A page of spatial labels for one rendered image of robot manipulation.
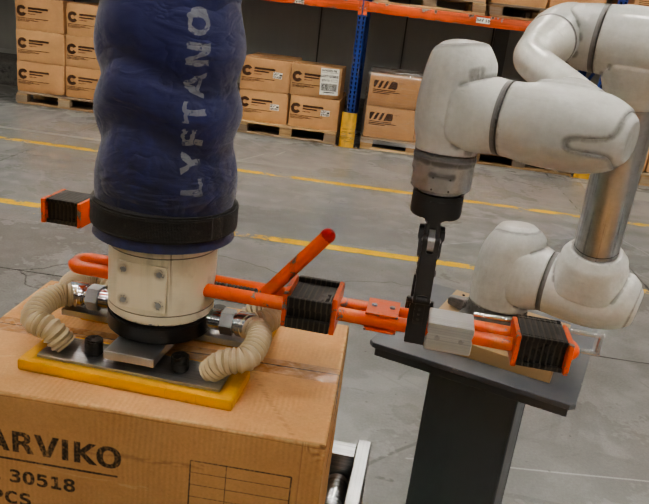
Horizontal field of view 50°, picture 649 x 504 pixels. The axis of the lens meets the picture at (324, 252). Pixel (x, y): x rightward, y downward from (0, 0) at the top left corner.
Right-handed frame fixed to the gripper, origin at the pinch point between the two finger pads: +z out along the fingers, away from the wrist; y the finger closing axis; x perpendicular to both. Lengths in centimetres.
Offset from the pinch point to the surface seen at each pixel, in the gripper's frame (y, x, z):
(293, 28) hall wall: -830, -201, -10
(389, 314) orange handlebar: 3.9, -4.2, -1.0
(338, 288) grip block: 0.6, -12.8, -2.4
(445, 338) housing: 4.5, 4.6, 1.0
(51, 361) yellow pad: 15, -53, 11
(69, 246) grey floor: -263, -203, 108
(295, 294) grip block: 3.1, -19.0, -1.3
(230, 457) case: 20.2, -22.9, 17.9
